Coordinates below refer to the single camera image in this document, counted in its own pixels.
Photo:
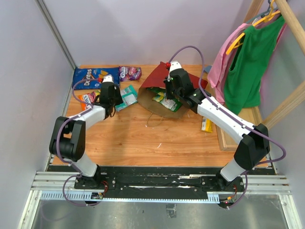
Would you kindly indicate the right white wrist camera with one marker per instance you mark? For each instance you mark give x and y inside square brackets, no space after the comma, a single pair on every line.
[171,66]

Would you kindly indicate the purple snack packet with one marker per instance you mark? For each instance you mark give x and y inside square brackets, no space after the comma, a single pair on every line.
[128,73]

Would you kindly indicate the green shirt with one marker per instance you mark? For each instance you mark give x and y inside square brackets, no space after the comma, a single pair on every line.
[245,73]

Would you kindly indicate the orange Fox's candy packet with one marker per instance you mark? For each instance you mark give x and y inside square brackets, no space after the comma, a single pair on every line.
[88,99]

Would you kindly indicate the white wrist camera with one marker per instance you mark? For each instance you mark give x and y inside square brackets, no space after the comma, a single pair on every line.
[171,66]
[106,79]

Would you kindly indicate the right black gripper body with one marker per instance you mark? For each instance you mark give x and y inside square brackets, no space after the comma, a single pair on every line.
[170,91]

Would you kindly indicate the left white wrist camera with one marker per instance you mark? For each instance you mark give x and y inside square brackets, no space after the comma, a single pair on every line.
[106,79]

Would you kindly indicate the blue Doritos chip bag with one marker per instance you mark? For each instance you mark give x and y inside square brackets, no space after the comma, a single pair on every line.
[93,73]

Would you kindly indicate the yellow clothes hanger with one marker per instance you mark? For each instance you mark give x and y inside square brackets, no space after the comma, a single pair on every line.
[241,38]

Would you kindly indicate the red brown paper bag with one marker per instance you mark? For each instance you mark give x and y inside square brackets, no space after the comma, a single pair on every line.
[191,93]

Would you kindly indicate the wooden clothes rack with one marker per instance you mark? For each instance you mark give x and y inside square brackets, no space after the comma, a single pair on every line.
[282,108]

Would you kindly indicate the grey clothes hanger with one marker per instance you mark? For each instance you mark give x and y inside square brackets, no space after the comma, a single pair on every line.
[264,16]

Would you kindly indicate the pink shirt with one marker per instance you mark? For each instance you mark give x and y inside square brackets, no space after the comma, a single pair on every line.
[223,62]

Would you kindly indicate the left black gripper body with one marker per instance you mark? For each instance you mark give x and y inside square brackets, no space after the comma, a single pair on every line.
[117,99]

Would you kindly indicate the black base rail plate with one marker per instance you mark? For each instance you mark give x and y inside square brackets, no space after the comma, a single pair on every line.
[156,185]

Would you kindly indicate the green snack packet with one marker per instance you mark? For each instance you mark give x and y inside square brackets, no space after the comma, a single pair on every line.
[161,97]

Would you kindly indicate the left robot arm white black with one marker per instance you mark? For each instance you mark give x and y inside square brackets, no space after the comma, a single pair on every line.
[69,134]

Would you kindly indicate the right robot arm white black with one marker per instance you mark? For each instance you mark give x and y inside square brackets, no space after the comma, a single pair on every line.
[252,140]

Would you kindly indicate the teal snack packet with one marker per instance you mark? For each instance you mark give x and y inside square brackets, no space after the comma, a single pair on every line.
[129,97]

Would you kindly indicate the yellow snack packet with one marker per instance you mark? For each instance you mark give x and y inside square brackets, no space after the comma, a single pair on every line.
[206,125]

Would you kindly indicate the blue cloth piece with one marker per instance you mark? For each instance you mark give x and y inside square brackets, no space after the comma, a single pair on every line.
[207,69]

